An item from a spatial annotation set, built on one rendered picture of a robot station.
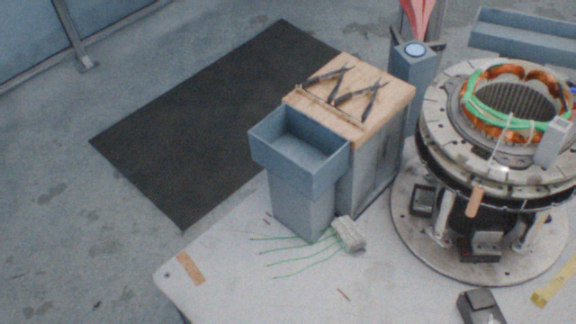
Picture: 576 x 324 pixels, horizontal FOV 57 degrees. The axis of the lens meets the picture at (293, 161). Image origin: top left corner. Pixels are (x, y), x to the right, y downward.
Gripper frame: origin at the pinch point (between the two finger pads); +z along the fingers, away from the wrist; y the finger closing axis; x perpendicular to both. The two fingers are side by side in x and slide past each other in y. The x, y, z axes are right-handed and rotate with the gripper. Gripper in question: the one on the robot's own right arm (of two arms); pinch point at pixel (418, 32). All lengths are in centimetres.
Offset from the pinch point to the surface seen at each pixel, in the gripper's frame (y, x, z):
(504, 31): 39, 56, 8
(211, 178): -44, 154, 67
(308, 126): -11.4, 35.6, 19.2
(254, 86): -19, 202, 38
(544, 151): 24.2, 11.9, 22.8
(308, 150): -11.9, 36.9, 24.6
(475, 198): 13.8, 15.0, 30.7
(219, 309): -35, 29, 53
